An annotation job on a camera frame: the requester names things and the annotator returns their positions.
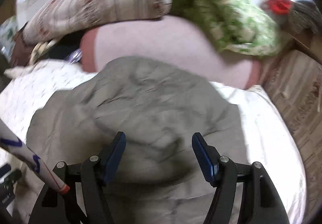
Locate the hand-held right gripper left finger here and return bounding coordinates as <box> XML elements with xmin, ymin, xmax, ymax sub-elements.
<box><xmin>28</xmin><ymin>131</ymin><xmax>127</xmax><ymax>224</ymax></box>

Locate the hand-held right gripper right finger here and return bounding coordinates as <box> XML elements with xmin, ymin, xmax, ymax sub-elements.
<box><xmin>192</xmin><ymin>132</ymin><xmax>290</xmax><ymax>224</ymax></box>

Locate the olive grey puffer jacket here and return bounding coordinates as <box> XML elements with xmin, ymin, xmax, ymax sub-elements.
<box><xmin>25</xmin><ymin>55</ymin><xmax>248</xmax><ymax>224</ymax></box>

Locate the white printed tube orange tip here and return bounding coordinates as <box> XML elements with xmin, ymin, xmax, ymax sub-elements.
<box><xmin>0</xmin><ymin>117</ymin><xmax>70</xmax><ymax>193</ymax></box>

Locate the white leaf print duvet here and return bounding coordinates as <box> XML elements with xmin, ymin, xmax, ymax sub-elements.
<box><xmin>0</xmin><ymin>59</ymin><xmax>307</xmax><ymax>224</ymax></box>

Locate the beige striped floral sheet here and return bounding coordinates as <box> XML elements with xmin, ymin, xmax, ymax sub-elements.
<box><xmin>260</xmin><ymin>49</ymin><xmax>322</xmax><ymax>217</ymax></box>

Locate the purple plastic packet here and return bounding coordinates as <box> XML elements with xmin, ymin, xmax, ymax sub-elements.
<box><xmin>67</xmin><ymin>48</ymin><xmax>83</xmax><ymax>64</ymax></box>

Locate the dark clothing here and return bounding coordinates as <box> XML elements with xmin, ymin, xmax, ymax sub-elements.
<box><xmin>48</xmin><ymin>33</ymin><xmax>86</xmax><ymax>63</ymax></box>

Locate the pink bolster pillow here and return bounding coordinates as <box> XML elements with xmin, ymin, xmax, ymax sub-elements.
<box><xmin>80</xmin><ymin>14</ymin><xmax>263</xmax><ymax>90</ymax></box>

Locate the brown cloth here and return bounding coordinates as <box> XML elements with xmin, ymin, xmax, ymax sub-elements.
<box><xmin>11</xmin><ymin>30</ymin><xmax>36</xmax><ymax>67</ymax></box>

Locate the green patterned blanket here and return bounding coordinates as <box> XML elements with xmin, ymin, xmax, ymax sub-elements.
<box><xmin>165</xmin><ymin>0</ymin><xmax>282</xmax><ymax>57</ymax></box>

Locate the light floral printed cloth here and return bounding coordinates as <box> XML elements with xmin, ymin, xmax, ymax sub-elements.
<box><xmin>0</xmin><ymin>16</ymin><xmax>18</xmax><ymax>61</ymax></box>

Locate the striped floral beige quilt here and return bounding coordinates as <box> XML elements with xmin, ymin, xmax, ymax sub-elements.
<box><xmin>23</xmin><ymin>0</ymin><xmax>174</xmax><ymax>44</ymax></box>

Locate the red plastic object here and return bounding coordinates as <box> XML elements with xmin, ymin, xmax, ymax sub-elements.
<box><xmin>265</xmin><ymin>0</ymin><xmax>293</xmax><ymax>15</ymax></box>

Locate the grey fuzzy object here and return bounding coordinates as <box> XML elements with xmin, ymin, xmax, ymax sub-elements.
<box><xmin>287</xmin><ymin>0</ymin><xmax>320</xmax><ymax>34</ymax></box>

